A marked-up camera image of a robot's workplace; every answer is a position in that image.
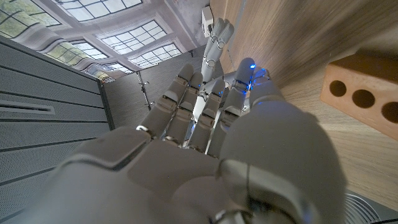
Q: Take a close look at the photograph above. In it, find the white power strip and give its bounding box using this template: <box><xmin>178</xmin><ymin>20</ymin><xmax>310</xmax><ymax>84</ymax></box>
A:
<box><xmin>201</xmin><ymin>6</ymin><xmax>215</xmax><ymax>39</ymax></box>

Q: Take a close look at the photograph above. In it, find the printed window backdrop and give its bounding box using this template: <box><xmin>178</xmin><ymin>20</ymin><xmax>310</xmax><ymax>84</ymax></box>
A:
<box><xmin>0</xmin><ymin>0</ymin><xmax>214</xmax><ymax>83</ymax></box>

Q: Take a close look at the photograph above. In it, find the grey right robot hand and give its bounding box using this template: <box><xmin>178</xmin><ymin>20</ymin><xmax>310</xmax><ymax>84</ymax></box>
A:
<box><xmin>17</xmin><ymin>57</ymin><xmax>348</xmax><ymax>224</ymax></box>

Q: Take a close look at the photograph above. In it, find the brown wooden block with holes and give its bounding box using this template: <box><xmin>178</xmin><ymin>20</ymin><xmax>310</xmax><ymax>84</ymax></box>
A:
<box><xmin>319</xmin><ymin>53</ymin><xmax>398</xmax><ymax>141</ymax></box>

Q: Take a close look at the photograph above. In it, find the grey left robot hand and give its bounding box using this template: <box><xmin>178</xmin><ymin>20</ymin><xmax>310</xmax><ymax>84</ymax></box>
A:
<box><xmin>201</xmin><ymin>17</ymin><xmax>235</xmax><ymax>85</ymax></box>

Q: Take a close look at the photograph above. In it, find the black floor fan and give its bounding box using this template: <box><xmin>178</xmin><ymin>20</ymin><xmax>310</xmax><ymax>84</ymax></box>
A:
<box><xmin>343</xmin><ymin>190</ymin><xmax>398</xmax><ymax>224</ymax></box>

